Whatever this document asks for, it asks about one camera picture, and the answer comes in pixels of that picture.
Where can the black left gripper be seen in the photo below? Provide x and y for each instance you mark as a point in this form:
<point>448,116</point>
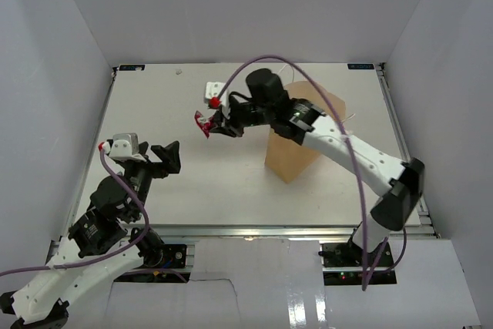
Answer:
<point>170,154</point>

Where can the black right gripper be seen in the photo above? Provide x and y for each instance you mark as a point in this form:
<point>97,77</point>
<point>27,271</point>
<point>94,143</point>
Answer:
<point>222,119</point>

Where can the pink red candy packet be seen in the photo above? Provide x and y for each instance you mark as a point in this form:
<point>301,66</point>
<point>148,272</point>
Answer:
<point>206,124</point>

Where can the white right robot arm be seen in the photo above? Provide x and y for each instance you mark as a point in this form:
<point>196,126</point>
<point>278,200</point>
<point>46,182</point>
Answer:
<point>399,185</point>

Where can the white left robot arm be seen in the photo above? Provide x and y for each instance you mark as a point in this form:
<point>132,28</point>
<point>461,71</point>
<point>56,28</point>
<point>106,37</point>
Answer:
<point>112,238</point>

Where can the brown paper bag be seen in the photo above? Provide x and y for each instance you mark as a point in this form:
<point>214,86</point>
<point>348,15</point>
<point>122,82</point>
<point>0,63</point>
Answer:
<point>284,157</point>

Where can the blue label sticker left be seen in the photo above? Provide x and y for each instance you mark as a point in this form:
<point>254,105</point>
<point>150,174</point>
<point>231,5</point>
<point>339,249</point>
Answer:
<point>131,68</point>

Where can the blue label sticker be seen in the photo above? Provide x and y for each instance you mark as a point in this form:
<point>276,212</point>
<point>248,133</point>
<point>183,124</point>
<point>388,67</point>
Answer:
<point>131,68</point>
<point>360,66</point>

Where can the blue label sticker right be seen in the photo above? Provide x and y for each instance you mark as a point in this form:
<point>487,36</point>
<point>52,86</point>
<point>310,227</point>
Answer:
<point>360,66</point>

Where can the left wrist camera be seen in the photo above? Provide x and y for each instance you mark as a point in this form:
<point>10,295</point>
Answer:
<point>122,147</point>

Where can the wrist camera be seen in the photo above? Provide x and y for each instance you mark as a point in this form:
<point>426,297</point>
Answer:
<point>215,98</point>
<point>122,147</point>

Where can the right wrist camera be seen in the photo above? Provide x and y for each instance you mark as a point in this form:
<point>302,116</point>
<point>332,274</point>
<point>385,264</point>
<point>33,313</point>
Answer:
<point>215,98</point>

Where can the aluminium table frame rail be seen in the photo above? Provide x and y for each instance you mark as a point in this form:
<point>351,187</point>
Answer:
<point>265,231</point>

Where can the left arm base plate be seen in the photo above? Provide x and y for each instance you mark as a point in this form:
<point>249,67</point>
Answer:
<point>169,270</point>

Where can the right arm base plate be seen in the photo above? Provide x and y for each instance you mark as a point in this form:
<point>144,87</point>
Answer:
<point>343,267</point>

